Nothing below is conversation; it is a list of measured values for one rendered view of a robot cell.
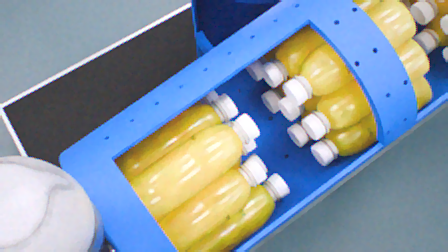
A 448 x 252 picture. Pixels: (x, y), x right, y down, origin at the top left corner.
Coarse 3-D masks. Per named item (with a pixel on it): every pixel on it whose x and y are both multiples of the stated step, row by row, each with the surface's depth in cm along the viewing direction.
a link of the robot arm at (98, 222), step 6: (96, 210) 67; (96, 216) 65; (96, 222) 64; (102, 222) 68; (96, 228) 64; (102, 228) 67; (96, 234) 64; (102, 234) 67; (96, 240) 65; (102, 240) 68; (90, 246) 63; (96, 246) 66
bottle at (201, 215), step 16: (224, 176) 93; (240, 176) 94; (208, 192) 92; (224, 192) 92; (240, 192) 93; (192, 208) 91; (208, 208) 91; (224, 208) 92; (240, 208) 94; (160, 224) 91; (176, 224) 91; (192, 224) 91; (208, 224) 92; (176, 240) 90; (192, 240) 92
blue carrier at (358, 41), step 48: (288, 0) 97; (336, 0) 91; (240, 48) 92; (336, 48) 89; (384, 48) 89; (144, 96) 95; (192, 96) 88; (240, 96) 112; (384, 96) 90; (432, 96) 107; (96, 144) 89; (288, 144) 113; (384, 144) 96; (96, 192) 83; (144, 240) 83
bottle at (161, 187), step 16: (208, 128) 91; (224, 128) 90; (240, 128) 91; (192, 144) 89; (208, 144) 88; (224, 144) 89; (240, 144) 90; (160, 160) 89; (176, 160) 88; (192, 160) 88; (208, 160) 88; (224, 160) 89; (144, 176) 88; (160, 176) 87; (176, 176) 87; (192, 176) 88; (208, 176) 89; (144, 192) 87; (160, 192) 87; (176, 192) 87; (192, 192) 89; (160, 208) 87; (176, 208) 89
